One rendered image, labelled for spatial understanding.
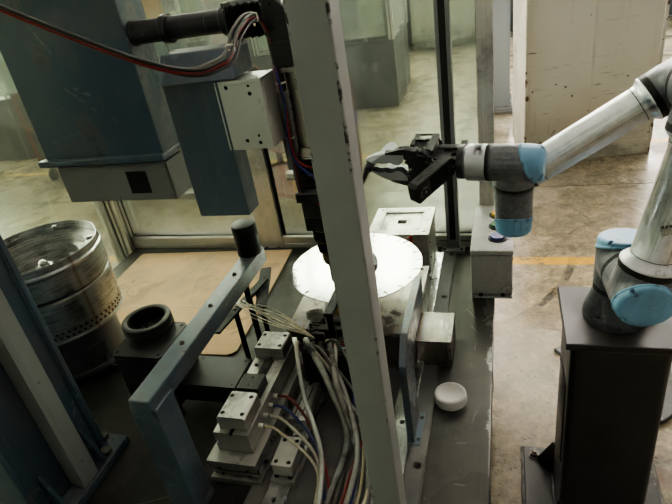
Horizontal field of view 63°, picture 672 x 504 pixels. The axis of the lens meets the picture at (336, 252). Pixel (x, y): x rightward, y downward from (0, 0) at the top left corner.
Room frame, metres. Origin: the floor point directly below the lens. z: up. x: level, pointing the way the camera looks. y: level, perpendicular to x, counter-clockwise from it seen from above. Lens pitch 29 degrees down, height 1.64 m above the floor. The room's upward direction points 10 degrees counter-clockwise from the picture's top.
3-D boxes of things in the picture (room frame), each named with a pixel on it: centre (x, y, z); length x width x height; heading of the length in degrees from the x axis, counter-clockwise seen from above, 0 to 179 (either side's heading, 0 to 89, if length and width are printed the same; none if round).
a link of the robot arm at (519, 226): (1.02, -0.38, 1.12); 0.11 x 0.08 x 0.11; 164
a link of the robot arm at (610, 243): (1.05, -0.66, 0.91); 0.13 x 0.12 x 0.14; 164
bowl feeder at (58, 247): (1.27, 0.74, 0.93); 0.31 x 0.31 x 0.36
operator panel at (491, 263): (1.35, -0.45, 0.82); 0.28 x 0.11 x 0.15; 160
